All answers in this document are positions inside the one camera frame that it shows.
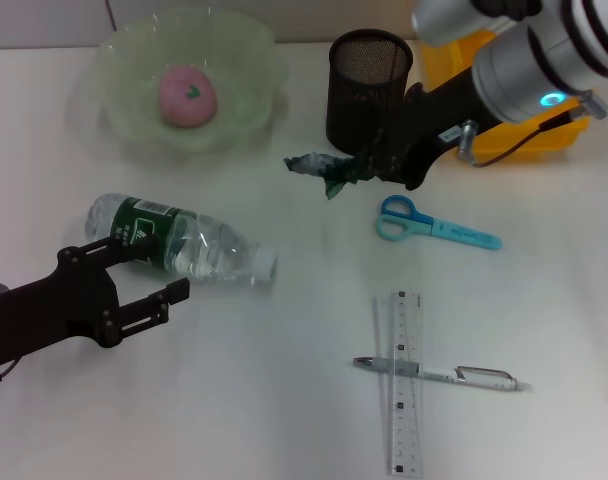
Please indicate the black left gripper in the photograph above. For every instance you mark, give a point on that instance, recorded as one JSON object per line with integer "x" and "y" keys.
{"x": 59, "y": 310}

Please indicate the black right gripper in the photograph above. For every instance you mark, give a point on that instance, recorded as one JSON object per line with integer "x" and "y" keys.
{"x": 449, "y": 120}

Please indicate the clear water bottle green label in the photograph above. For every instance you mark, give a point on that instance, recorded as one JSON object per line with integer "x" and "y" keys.
{"x": 209, "y": 245}

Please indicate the green plastic wrapper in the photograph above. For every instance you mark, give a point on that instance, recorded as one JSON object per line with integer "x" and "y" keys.
{"x": 319, "y": 162}

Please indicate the pink round ball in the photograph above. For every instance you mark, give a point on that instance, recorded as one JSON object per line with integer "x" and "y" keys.
{"x": 184, "y": 100}

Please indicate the black mesh pen holder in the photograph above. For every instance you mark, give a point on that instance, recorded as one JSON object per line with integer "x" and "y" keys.
{"x": 359, "y": 100}

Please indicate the blue scissors with sheath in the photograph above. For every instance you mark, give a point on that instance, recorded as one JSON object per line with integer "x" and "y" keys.
{"x": 459, "y": 234}

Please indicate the translucent green fruit bowl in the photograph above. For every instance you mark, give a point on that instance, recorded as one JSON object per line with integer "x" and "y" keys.
{"x": 124, "y": 75}

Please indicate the white silver ballpoint pen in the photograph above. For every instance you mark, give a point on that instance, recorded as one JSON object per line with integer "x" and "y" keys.
{"x": 484, "y": 377}

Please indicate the transparent plastic ruler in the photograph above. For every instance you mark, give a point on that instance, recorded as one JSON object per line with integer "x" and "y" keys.
{"x": 406, "y": 425}

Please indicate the yellow plastic storage bin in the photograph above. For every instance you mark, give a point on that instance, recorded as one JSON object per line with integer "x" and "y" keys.
{"x": 559, "y": 142}

